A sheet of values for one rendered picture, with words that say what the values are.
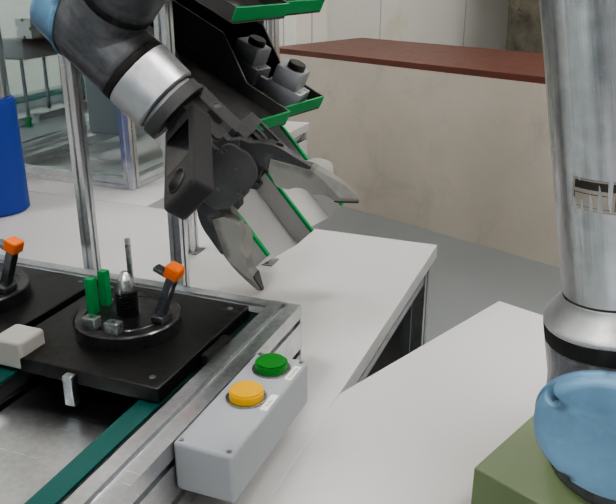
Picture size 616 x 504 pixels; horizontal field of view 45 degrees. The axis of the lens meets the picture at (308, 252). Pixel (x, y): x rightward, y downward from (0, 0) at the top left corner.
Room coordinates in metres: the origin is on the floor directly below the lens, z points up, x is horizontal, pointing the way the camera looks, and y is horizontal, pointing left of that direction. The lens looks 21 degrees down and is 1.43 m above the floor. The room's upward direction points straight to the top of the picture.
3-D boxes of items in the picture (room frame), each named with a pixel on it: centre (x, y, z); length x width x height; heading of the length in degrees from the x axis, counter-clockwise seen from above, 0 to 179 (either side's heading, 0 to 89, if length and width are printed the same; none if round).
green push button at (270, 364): (0.80, 0.04, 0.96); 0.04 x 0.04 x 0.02
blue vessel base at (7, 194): (1.75, 0.76, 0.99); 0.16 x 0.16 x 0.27
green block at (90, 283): (0.90, 0.29, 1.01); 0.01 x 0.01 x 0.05; 69
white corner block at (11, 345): (0.84, 0.37, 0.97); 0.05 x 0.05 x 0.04; 69
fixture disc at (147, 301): (0.90, 0.24, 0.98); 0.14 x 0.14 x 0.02
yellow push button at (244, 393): (0.74, 0.07, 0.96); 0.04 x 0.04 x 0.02
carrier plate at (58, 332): (0.90, 0.24, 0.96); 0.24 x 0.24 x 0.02; 69
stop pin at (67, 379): (0.78, 0.29, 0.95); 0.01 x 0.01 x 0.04; 69
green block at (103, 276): (0.93, 0.28, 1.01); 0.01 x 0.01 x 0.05; 69
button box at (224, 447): (0.74, 0.07, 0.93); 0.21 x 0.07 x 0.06; 159
